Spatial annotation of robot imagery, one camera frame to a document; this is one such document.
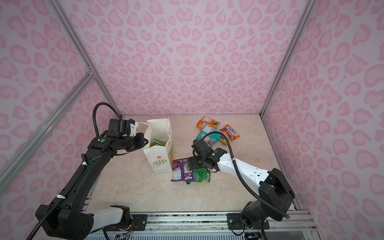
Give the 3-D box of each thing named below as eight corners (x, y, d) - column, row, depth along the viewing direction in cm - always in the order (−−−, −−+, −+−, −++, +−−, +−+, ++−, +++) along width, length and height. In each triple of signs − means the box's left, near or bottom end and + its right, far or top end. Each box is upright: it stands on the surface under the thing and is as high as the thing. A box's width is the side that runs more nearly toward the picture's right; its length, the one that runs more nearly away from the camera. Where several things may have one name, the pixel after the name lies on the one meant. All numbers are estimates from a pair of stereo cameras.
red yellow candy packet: (224, 146, 103) (225, 144, 101) (213, 134, 110) (213, 132, 108) (240, 136, 108) (240, 134, 107) (228, 125, 115) (228, 123, 113)
